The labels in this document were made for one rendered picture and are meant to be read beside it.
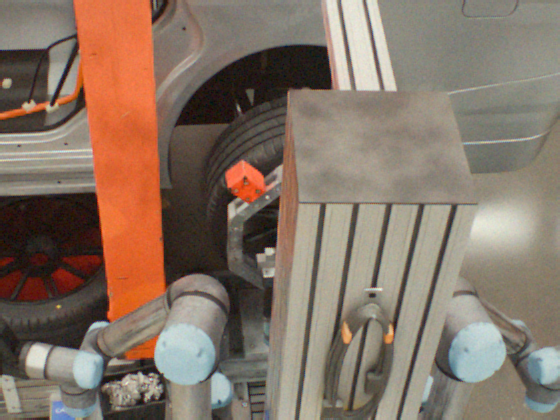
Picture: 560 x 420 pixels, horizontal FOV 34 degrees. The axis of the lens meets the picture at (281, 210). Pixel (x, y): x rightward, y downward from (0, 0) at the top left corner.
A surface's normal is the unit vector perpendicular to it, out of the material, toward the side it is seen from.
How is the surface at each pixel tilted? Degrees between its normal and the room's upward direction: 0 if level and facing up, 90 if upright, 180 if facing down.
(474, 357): 82
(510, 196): 0
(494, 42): 90
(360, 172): 0
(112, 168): 90
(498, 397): 0
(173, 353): 83
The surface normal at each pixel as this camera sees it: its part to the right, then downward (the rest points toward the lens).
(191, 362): -0.18, 0.59
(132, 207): 0.13, 0.71
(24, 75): 0.07, -0.62
